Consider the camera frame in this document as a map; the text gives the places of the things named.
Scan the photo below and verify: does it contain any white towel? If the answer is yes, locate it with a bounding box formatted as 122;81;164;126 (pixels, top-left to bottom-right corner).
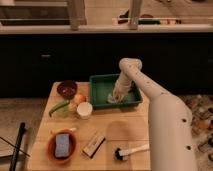
107;94;122;104

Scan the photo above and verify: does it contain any orange fruit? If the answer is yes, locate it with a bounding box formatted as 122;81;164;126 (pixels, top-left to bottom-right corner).
74;93;86;105

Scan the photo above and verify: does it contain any blue sponge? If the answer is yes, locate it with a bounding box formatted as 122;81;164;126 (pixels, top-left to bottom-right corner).
55;134;69;158

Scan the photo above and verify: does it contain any dark brown bowl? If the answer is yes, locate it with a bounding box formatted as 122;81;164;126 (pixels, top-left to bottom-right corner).
57;80;77;100

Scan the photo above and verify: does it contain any yellow green fruit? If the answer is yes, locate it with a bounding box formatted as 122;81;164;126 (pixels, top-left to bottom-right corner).
68;102;77;112

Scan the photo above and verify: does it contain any dark cabinet counter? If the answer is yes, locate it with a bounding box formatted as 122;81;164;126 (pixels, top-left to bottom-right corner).
0;26;213;98

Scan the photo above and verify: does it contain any green plastic tray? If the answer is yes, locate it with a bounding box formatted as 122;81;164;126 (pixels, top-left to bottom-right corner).
89;74;143;109

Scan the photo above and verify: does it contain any white handled black brush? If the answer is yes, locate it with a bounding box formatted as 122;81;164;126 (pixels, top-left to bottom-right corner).
114;144;149;161

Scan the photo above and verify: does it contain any black pole stand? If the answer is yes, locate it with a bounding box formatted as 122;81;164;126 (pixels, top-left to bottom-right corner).
9;122;25;171

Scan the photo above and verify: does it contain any wooden block eraser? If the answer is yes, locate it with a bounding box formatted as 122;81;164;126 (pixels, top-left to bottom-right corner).
82;132;105;158

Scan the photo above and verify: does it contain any white cup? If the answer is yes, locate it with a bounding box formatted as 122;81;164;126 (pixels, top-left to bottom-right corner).
77;102;93;119

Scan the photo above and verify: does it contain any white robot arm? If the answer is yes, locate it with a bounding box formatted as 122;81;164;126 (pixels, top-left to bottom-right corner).
112;58;198;171

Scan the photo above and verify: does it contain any green vegetable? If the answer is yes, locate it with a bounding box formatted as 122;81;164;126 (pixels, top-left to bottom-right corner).
48;100;70;117

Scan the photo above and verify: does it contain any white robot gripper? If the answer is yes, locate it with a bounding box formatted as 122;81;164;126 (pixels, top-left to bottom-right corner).
113;73;132;101

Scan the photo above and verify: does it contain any orange bowl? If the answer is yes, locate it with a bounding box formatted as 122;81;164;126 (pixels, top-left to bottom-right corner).
46;129;76;165

